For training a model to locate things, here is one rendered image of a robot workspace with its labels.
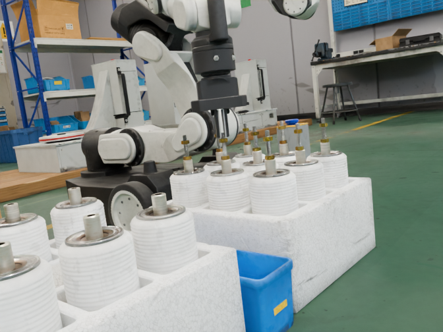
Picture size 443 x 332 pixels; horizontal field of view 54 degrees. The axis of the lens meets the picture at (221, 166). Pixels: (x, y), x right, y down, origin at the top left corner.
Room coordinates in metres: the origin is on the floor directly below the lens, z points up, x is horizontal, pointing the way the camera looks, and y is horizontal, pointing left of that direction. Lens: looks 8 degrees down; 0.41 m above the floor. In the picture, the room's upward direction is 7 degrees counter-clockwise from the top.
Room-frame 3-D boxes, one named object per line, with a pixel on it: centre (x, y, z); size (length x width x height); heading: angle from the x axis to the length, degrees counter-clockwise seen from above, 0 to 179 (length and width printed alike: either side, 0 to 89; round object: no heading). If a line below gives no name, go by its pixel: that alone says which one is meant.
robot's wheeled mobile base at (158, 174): (1.67, 0.30, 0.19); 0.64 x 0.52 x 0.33; 50
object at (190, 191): (1.03, 0.08, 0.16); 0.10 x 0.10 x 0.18
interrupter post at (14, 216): (0.72, 0.36, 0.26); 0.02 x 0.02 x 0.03
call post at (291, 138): (1.31, -0.22, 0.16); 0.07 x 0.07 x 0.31; 49
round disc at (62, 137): (3.07, 1.08, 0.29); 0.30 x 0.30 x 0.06
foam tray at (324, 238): (1.04, -0.09, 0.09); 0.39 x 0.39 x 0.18; 49
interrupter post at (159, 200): (0.65, 0.10, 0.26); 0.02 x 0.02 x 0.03
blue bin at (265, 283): (0.79, 0.04, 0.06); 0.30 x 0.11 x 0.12; 50
